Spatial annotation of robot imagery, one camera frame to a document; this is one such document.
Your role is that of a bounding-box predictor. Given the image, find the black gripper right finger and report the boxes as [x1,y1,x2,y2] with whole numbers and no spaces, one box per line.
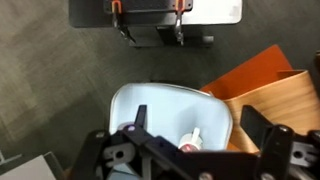
[240,105,295,160]

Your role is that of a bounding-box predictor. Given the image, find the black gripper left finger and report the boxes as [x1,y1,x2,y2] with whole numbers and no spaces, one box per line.
[121,104,149,140]

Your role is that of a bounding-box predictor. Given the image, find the light blue padded chair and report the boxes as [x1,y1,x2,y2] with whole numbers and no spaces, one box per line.
[109,82,234,154]

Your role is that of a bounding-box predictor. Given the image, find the orange chair seat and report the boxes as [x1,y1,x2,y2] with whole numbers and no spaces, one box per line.
[199,44,295,101]

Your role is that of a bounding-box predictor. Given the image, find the white printed mug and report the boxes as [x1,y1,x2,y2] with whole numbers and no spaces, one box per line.
[178,132,204,153]

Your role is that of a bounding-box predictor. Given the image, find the orange black bar clamp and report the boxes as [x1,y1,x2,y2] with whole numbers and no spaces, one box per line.
[173,0,186,46]
[110,0,137,44]

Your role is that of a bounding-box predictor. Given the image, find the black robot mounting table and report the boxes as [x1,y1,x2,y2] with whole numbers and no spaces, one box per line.
[68,0,243,48]

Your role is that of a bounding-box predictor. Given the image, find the large grey table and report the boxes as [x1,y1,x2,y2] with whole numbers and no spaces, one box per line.
[0,151,65,180]

